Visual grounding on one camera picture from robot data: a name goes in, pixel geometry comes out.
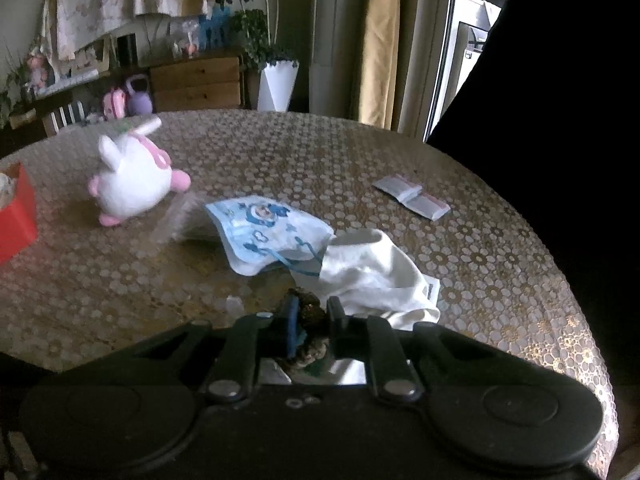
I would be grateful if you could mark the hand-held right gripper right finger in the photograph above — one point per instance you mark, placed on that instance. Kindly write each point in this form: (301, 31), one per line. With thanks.
(337, 330)

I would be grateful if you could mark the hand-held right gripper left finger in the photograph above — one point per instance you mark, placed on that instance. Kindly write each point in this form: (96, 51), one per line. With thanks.
(291, 322)

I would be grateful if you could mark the dark olive sock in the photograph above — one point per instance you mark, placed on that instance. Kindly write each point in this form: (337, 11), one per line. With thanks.
(312, 310)

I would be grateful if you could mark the red tin box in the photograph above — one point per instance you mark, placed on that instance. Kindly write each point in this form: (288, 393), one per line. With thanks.
(20, 225)

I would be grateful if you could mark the white fabric garment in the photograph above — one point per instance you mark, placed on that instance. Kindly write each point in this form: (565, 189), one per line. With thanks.
(370, 275)

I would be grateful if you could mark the blue printed face mask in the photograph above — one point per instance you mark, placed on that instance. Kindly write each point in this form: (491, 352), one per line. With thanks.
(260, 230)

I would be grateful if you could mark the small white packet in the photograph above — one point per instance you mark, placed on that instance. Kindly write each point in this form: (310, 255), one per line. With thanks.
(397, 186)
(427, 206)

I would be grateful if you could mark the white and pink plush toy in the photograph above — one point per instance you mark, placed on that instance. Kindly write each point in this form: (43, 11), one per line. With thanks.
(132, 180)

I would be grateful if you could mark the white planter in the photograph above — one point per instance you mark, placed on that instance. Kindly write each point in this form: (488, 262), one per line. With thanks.
(277, 85)

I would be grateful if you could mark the wooden drawer cabinet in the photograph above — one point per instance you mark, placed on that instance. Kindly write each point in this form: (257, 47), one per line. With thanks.
(195, 82)

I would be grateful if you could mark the purple kettlebell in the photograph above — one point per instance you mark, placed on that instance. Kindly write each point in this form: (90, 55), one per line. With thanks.
(139, 100)

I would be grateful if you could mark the pink toy backpack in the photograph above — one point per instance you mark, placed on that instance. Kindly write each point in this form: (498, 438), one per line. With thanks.
(115, 105)

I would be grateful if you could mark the white floor air conditioner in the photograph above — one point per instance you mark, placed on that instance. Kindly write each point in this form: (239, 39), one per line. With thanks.
(335, 35)

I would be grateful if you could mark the yellow curtain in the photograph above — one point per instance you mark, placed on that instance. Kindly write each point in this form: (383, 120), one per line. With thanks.
(382, 40)

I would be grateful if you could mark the black coat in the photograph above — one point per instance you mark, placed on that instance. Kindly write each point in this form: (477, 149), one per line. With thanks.
(560, 135)

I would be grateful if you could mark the white slatted rack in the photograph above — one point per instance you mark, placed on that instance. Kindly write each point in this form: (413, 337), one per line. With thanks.
(64, 117)

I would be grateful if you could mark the green potted plant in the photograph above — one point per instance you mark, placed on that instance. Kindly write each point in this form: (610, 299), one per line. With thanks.
(250, 15)

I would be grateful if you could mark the steel kitchen appliance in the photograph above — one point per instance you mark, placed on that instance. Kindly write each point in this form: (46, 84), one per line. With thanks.
(475, 45)

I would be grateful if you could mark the black cylinder speaker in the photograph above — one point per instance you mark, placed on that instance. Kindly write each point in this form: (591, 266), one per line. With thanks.
(126, 50)

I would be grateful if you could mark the pink doll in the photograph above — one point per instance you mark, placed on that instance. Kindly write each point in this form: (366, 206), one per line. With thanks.
(40, 67)

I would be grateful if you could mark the white photo frame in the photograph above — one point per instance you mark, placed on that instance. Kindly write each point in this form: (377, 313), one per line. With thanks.
(92, 56)

